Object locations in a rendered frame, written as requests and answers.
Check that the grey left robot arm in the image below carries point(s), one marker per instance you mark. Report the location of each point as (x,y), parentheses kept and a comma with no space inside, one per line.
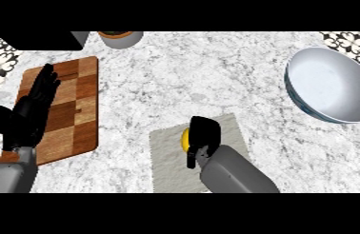
(19,171)

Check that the grey plant pot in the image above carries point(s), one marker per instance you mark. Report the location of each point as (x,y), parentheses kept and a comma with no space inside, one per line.
(122,38)

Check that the white bowl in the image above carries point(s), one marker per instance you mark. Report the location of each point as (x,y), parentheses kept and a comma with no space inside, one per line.
(326,85)

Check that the pale grey placemat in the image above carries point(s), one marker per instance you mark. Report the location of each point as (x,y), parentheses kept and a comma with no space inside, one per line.
(172,161)

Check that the checkered wooden cutting board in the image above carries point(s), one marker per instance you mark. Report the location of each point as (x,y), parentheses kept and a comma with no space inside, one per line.
(70,111)

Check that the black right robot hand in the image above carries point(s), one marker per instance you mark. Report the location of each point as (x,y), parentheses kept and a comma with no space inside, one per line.
(205,133)

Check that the yellow lemon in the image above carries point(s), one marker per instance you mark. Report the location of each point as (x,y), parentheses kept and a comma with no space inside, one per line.
(185,139)

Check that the black appliance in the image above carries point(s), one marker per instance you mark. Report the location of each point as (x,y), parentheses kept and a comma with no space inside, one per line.
(45,39)

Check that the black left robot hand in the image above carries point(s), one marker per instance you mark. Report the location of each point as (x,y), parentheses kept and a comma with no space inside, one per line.
(29,117)

